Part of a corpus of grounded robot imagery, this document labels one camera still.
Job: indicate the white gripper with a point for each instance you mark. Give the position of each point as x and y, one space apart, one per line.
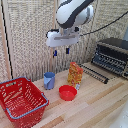
62 38

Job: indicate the orange yellow carton box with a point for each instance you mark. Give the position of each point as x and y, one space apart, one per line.
75 75

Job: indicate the red plastic bowl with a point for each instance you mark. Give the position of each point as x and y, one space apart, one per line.
67 92

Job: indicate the black oven tray rack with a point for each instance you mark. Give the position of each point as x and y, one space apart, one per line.
95 74

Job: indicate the black toaster oven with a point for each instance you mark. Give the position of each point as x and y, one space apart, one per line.
111 55

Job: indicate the blue plastic cup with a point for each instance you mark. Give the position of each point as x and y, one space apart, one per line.
49 80

